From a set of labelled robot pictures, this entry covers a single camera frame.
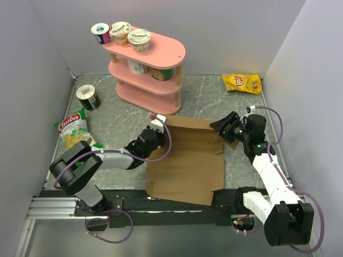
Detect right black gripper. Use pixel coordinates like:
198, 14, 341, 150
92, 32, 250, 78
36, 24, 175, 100
210, 111, 251, 143

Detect aluminium frame rail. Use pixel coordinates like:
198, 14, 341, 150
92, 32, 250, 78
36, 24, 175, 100
14, 196, 89, 257

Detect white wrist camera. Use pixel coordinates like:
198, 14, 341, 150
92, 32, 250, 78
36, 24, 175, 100
149, 114, 167, 133
246, 105, 256, 115

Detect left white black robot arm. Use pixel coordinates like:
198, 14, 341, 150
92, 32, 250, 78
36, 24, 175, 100
49, 126, 171, 215

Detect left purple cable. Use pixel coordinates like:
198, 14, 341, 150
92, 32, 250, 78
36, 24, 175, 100
53, 122, 173, 190

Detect pink three-tier shelf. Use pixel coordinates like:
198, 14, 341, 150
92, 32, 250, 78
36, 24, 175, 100
103, 33, 186, 115

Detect black can with white lid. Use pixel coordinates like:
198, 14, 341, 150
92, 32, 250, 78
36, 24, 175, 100
76, 85, 101, 111

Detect brown cardboard box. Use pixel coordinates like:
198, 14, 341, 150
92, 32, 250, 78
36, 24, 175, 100
145, 115, 226, 206

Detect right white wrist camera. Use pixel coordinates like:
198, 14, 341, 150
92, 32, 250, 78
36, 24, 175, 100
246, 105, 256, 115

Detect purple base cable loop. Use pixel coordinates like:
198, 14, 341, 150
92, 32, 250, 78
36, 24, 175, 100
85, 208, 134, 244

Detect orange Chobani yogurt cup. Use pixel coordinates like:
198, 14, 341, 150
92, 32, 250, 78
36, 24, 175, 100
109, 21, 132, 46

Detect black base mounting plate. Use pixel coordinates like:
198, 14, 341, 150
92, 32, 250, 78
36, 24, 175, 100
73, 186, 265, 229

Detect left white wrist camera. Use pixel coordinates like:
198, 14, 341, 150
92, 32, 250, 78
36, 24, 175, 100
149, 114, 167, 133

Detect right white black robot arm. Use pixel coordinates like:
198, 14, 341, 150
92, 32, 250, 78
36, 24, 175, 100
210, 111, 314, 246

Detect green can on middle shelf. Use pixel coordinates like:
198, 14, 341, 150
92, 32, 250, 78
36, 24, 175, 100
151, 68, 175, 81

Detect yellow Lays chips bag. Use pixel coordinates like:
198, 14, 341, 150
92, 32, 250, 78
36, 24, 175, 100
222, 74, 262, 95

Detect white cup on middle shelf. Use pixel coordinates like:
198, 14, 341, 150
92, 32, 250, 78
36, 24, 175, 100
128, 59, 149, 75

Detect white Chobani yogurt cup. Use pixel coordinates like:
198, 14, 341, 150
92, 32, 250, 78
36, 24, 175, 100
128, 29, 151, 53

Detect green Chuba chips bag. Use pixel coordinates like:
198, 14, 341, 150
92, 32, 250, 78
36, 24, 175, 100
54, 108, 104, 150

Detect blue white yogurt cup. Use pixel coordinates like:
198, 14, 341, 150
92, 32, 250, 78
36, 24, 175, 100
91, 23, 110, 45

